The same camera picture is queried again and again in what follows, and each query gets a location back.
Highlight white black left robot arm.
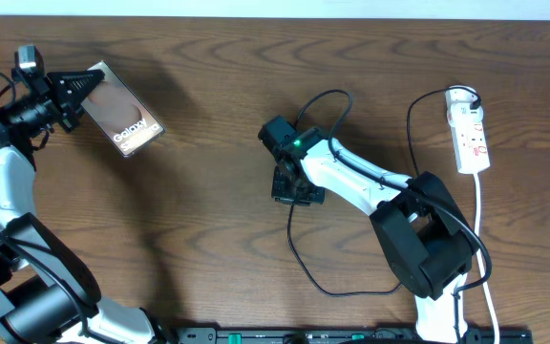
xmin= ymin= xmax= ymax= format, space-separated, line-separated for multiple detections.
xmin=0 ymin=68 xmax=172 ymax=343

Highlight black charger cable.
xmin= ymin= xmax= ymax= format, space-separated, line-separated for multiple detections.
xmin=286 ymin=87 xmax=482 ymax=298

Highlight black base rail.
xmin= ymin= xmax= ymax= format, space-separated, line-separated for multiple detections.
xmin=171 ymin=326 xmax=534 ymax=344

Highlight white power strip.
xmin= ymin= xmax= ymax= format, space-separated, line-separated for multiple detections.
xmin=445 ymin=85 xmax=491 ymax=175

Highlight white power strip cord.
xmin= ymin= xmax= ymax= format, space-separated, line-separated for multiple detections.
xmin=473 ymin=172 xmax=501 ymax=344

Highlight white charger adapter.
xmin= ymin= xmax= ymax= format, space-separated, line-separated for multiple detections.
xmin=447 ymin=102 xmax=484 ymax=128

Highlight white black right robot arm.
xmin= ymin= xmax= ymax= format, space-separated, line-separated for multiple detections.
xmin=258 ymin=117 xmax=492 ymax=343

